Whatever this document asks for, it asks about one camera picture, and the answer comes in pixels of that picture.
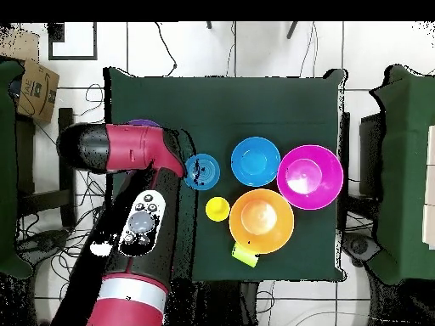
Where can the green cloth covered side table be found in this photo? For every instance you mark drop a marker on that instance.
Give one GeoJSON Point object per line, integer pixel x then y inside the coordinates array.
{"type": "Point", "coordinates": [6, 169]}
{"type": "Point", "coordinates": [407, 169]}

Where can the large orange plastic bowl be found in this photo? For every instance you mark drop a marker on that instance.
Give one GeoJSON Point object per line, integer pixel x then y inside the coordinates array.
{"type": "Point", "coordinates": [261, 220]}

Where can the green plastic cup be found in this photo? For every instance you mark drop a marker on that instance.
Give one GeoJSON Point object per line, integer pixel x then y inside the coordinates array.
{"type": "Point", "coordinates": [243, 254]}

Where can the printed cardboard box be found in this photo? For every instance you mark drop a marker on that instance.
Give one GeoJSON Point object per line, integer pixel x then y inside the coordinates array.
{"type": "Point", "coordinates": [37, 91]}

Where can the small teal blue bowl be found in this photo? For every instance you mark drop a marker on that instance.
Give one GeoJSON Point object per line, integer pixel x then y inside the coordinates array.
{"type": "Point", "coordinates": [209, 173]}

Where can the blue plastic bowl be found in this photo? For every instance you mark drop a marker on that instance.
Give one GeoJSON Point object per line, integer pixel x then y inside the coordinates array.
{"type": "Point", "coordinates": [255, 161]}

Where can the dark green tablecloth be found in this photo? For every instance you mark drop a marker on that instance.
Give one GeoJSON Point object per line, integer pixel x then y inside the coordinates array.
{"type": "Point", "coordinates": [255, 102]}

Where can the purple plastic bowl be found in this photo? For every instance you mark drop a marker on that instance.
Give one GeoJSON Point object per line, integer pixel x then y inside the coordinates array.
{"type": "Point", "coordinates": [144, 122]}

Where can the yellow plastic cup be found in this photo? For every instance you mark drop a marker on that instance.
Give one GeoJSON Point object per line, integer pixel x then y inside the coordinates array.
{"type": "Point", "coordinates": [217, 209]}

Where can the black computer tower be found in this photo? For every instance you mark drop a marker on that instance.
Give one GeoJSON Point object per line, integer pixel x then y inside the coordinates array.
{"type": "Point", "coordinates": [372, 152]}

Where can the plain cardboard box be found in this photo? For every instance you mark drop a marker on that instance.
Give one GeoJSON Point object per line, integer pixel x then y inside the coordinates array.
{"type": "Point", "coordinates": [20, 44]}

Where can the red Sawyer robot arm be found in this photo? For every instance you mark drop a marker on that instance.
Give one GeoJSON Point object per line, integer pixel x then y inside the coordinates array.
{"type": "Point", "coordinates": [129, 146]}

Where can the large pink plastic bowl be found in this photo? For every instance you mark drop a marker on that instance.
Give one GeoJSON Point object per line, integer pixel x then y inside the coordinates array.
{"type": "Point", "coordinates": [310, 176]}

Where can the black square frame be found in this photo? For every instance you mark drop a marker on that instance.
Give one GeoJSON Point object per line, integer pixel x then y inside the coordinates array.
{"type": "Point", "coordinates": [49, 51]}

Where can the dark wooden stool frame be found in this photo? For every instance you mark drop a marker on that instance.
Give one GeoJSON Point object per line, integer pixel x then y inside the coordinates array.
{"type": "Point", "coordinates": [345, 152]}
{"type": "Point", "coordinates": [66, 190]}

